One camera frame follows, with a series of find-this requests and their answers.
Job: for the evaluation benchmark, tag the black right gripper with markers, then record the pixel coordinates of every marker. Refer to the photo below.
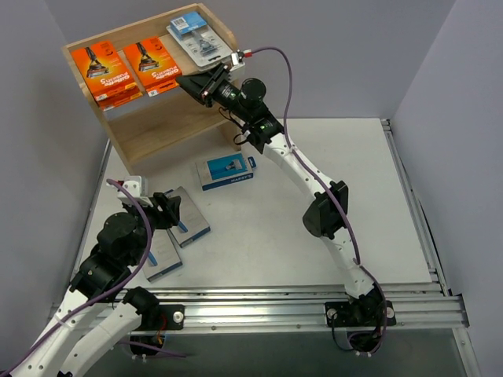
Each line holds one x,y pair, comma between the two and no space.
213,85

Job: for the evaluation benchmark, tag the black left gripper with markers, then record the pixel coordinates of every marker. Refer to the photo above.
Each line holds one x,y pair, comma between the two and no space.
163,210

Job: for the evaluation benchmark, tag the grey Harry's razor box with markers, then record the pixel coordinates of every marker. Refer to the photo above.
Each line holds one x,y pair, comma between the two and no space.
192,225
163,257

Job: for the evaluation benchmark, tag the orange razor cartridge pack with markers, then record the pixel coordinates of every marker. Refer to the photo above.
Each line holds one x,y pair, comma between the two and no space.
153,65

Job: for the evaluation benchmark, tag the blue Harry's razor box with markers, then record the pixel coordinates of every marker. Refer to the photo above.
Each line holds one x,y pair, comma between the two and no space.
225,170

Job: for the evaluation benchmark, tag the orange Gillette Fusion box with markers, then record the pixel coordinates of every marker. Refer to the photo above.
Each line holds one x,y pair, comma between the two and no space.
107,77

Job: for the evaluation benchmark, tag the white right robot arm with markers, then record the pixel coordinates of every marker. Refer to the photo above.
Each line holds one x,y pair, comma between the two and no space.
326,216

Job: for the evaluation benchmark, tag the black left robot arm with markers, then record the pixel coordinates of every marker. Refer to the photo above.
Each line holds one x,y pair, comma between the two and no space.
71,344

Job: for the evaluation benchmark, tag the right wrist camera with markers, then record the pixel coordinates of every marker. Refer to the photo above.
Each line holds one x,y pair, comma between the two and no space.
237,67

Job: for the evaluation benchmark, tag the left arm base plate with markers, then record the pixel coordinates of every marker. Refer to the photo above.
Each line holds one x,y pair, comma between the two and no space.
163,318

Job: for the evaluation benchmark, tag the aluminium table frame rail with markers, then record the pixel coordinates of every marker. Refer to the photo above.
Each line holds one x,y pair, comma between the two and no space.
259,270

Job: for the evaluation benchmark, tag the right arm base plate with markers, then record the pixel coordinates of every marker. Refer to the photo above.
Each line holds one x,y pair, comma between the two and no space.
359,314

